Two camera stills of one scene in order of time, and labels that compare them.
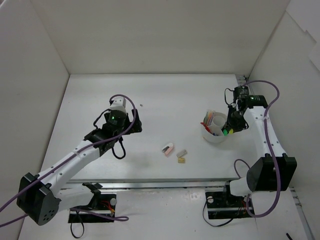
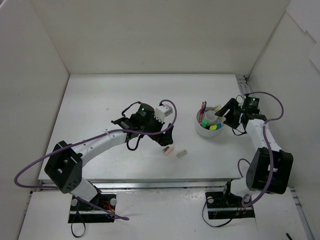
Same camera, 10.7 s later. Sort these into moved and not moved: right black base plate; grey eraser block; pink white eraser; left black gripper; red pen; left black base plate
Moved: left black gripper; red pen
Not moved: pink white eraser; grey eraser block; right black base plate; left black base plate
